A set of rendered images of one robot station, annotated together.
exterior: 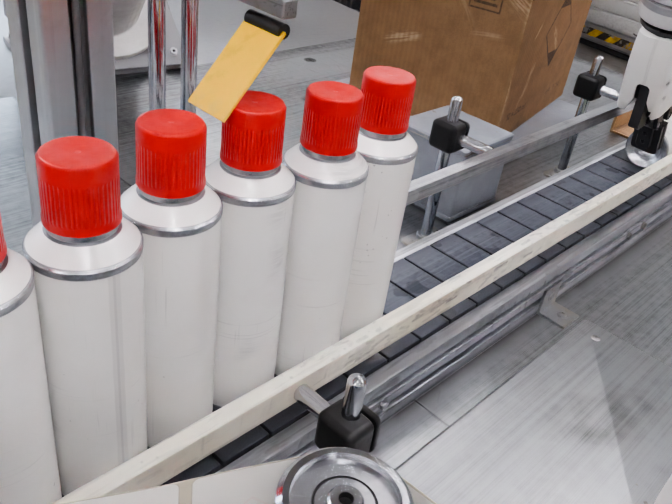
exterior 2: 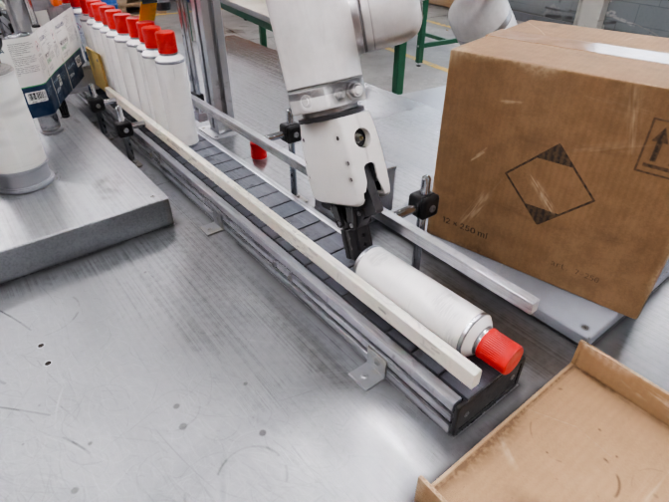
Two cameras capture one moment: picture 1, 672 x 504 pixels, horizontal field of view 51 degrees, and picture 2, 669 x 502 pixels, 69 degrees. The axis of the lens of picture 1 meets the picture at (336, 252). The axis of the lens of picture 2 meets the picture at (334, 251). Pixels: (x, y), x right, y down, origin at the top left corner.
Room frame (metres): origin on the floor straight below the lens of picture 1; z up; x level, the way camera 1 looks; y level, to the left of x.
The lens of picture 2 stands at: (0.89, -0.83, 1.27)
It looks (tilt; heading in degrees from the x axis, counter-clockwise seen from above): 36 degrees down; 102
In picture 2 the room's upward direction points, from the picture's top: straight up
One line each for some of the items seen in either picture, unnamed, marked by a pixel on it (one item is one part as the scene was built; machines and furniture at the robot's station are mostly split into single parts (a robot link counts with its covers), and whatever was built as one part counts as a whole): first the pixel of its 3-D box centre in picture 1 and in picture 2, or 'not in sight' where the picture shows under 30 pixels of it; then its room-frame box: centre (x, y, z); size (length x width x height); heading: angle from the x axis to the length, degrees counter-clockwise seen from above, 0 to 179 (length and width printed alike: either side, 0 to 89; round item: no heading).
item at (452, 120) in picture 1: (457, 180); (282, 158); (0.65, -0.11, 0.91); 0.07 x 0.03 x 0.16; 50
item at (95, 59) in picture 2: not in sight; (97, 70); (0.10, 0.21, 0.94); 0.10 x 0.01 x 0.09; 140
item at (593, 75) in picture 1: (594, 122); (408, 237); (0.88, -0.30, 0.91); 0.07 x 0.03 x 0.16; 50
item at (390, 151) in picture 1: (365, 217); (175, 91); (0.42, -0.02, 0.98); 0.05 x 0.05 x 0.20
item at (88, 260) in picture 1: (91, 337); (133, 67); (0.26, 0.11, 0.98); 0.05 x 0.05 x 0.20
